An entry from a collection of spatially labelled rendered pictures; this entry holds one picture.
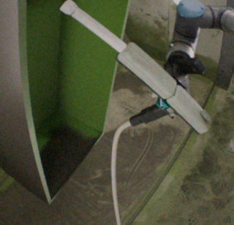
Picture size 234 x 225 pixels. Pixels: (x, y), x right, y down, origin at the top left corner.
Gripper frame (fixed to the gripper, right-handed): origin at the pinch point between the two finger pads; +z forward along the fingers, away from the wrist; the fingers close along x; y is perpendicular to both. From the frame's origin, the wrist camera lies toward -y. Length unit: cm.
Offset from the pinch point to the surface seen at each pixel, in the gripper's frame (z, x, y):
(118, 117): -82, -51, 133
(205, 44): -183, -77, 68
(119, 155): -44, -58, 116
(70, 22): -46, 34, 48
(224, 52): -178, -94, 51
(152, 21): -197, -27, 109
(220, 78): -172, -118, 75
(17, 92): 14.0, 30.9, 18.4
